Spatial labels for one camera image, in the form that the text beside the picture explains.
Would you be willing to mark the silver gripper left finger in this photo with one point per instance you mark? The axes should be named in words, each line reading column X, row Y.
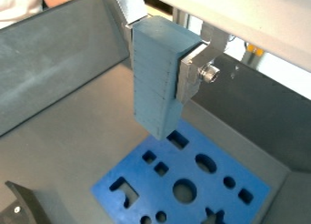
column 130, row 11

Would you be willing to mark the person in white shirt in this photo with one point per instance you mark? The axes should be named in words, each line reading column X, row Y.
column 15, row 10

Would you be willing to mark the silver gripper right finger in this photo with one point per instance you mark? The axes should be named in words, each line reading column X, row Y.
column 197, row 68

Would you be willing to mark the black bracket with screw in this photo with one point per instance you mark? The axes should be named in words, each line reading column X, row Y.
column 25, row 210

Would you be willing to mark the blue shape-sorting board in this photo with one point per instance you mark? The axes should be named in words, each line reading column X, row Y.
column 181, row 181

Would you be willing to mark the light blue rectangular block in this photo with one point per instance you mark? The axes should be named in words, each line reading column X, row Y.
column 161, row 43

